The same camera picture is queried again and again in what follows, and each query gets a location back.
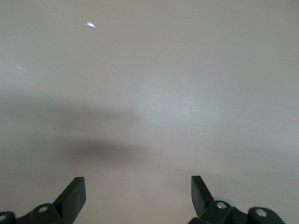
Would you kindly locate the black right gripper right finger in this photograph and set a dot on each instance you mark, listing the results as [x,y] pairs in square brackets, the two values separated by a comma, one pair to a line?
[203,205]

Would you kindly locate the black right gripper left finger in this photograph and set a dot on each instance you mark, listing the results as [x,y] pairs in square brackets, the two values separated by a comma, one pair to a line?
[67,205]

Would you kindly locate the tiny pink foam crumb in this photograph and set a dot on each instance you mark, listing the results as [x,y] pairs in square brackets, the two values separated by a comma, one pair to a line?
[91,25]

